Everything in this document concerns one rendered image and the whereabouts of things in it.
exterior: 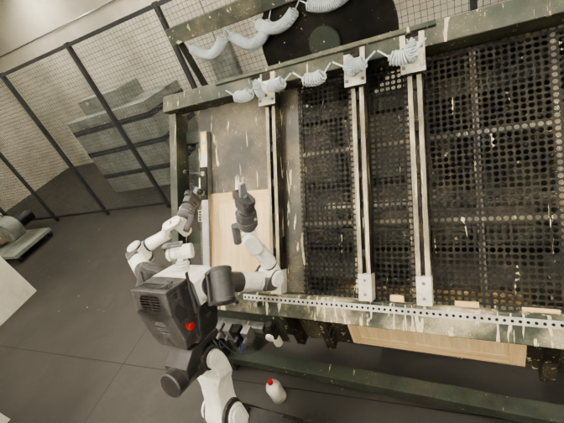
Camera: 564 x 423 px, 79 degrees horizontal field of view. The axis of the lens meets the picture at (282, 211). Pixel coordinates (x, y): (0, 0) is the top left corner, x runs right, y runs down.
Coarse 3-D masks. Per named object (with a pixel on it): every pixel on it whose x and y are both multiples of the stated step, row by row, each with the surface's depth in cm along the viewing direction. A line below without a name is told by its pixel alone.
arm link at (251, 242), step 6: (252, 234) 143; (246, 240) 142; (252, 240) 143; (258, 240) 145; (246, 246) 144; (252, 246) 145; (258, 246) 145; (264, 246) 152; (252, 252) 146; (258, 252) 147
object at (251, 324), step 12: (228, 312) 200; (240, 312) 195; (228, 324) 197; (240, 324) 194; (252, 324) 194; (264, 324) 185; (276, 324) 187; (216, 336) 202; (228, 336) 195; (240, 336) 192; (252, 336) 191; (264, 336) 203; (276, 336) 186; (228, 348) 203; (240, 348) 201
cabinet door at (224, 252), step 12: (228, 192) 202; (252, 192) 195; (264, 192) 191; (216, 204) 207; (228, 204) 203; (264, 204) 191; (216, 216) 207; (228, 216) 203; (264, 216) 190; (216, 228) 207; (228, 228) 202; (264, 228) 190; (216, 240) 206; (228, 240) 202; (264, 240) 190; (216, 252) 206; (228, 252) 202; (240, 252) 198; (216, 264) 206; (228, 264) 202; (240, 264) 198; (252, 264) 194
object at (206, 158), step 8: (208, 136) 210; (208, 144) 210; (208, 152) 210; (208, 160) 209; (208, 168) 209; (208, 176) 208; (208, 184) 208; (208, 192) 208; (208, 200) 208; (208, 208) 207; (208, 216) 207; (208, 224) 207; (208, 232) 207; (208, 240) 206; (208, 248) 206; (208, 256) 206; (208, 264) 206
